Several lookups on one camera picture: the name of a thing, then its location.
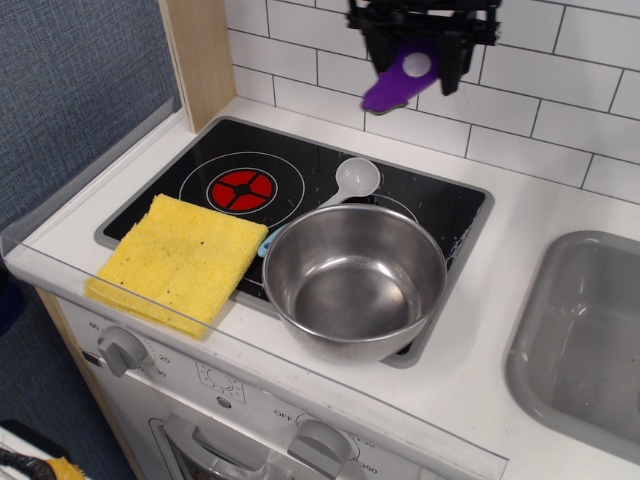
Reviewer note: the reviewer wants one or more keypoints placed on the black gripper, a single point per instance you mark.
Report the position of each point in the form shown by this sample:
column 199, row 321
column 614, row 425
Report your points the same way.
column 455, row 25

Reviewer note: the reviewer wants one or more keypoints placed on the purple toy eggplant slice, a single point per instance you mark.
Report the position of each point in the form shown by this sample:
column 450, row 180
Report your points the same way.
column 413, row 69

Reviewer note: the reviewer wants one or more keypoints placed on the grey measuring spoon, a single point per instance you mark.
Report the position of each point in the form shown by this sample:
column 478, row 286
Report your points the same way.
column 355, row 177

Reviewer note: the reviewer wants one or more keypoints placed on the black toy stovetop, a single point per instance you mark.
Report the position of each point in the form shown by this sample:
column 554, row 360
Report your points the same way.
column 269, row 177

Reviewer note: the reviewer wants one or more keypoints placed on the stainless steel pot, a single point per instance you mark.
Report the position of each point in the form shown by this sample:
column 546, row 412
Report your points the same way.
column 354, row 282

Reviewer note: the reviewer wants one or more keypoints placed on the yellow folded cloth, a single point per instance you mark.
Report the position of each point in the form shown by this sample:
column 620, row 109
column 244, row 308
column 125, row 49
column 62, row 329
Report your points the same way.
column 178, row 266

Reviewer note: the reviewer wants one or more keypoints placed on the grey toy sink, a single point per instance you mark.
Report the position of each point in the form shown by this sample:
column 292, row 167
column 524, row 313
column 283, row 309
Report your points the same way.
column 573, row 365

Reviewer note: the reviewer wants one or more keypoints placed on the right grey oven knob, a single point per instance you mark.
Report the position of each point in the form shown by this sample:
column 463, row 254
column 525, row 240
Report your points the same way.
column 320, row 447

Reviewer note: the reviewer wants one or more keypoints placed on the grey oven knob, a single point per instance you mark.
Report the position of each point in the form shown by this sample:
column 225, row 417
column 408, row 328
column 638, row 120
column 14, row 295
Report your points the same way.
column 120, row 350
column 320, row 447

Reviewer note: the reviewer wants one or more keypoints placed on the left grey oven knob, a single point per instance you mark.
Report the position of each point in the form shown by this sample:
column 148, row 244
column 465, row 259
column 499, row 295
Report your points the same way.
column 120, row 350

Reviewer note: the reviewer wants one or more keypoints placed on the white toy oven front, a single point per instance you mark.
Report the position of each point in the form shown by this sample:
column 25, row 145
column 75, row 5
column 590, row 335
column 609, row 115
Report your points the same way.
column 184, row 419

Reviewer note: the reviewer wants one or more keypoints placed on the yellow object bottom left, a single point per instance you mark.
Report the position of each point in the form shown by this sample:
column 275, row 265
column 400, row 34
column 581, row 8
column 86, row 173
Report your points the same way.
column 65, row 470

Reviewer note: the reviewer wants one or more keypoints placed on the light blue plastic handle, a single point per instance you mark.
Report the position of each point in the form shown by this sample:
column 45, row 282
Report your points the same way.
column 265, row 245

